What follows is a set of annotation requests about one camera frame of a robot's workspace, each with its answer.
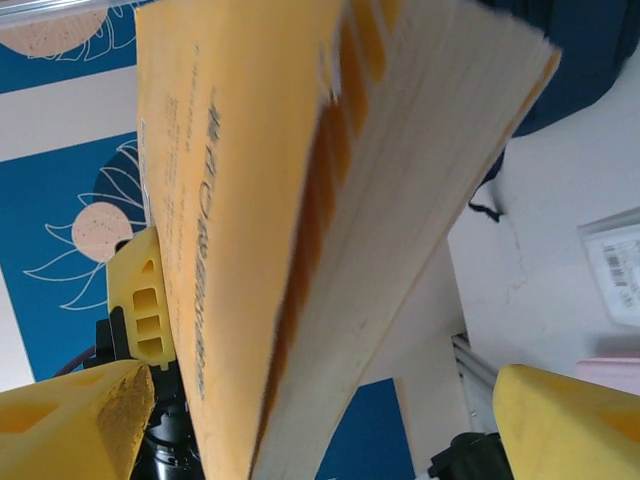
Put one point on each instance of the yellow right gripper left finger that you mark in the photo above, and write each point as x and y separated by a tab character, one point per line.
55	430

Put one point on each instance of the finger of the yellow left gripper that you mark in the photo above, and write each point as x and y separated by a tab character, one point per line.
135	280

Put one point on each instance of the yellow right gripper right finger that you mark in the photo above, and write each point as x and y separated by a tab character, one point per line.
575	430

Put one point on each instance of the pink pencil case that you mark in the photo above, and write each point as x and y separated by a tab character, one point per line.
607	369

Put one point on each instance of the yellow paperback book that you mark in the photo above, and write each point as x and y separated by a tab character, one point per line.
280	200

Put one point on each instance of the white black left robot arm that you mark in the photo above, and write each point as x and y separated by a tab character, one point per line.
465	457

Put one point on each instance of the white plastic stationery pack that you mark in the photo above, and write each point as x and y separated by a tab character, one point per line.
612	265

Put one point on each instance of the aluminium frame rail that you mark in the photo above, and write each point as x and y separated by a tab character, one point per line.
475	380

